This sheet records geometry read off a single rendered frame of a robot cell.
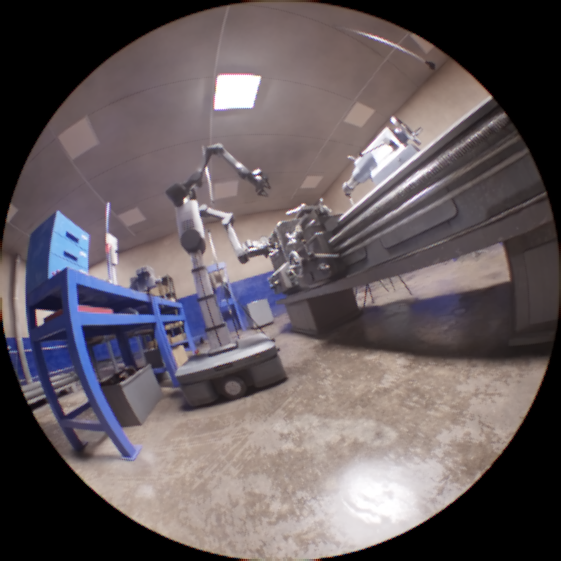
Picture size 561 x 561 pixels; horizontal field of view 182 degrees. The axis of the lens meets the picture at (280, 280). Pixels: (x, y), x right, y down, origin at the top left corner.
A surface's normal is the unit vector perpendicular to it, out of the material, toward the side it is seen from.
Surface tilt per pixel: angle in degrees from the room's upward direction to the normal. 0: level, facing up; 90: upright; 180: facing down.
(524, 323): 90
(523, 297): 90
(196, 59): 180
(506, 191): 90
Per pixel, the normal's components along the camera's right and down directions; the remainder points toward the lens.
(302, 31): 0.32, 0.94
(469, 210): -0.90, 0.28
